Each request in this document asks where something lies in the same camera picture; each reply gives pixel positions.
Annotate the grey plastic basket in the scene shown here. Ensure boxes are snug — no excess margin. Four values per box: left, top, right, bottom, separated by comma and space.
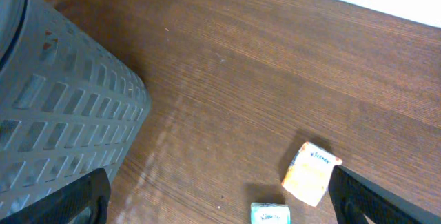
1, 0, 151, 217

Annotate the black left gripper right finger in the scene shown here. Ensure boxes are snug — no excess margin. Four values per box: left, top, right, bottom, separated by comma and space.
328, 165, 440, 223

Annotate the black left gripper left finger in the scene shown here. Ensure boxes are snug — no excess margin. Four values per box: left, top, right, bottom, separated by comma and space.
1, 168, 111, 223

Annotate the orange tissue pack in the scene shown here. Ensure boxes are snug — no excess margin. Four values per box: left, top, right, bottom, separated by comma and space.
281, 141, 342, 207

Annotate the teal tissue pack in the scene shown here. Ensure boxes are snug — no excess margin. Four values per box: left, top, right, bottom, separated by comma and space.
250, 203, 291, 224

